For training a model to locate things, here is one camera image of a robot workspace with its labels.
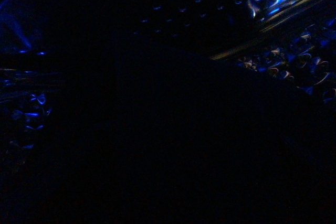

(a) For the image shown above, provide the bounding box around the dark blue mesh garment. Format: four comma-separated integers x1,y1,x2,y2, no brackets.
39,45,336,224

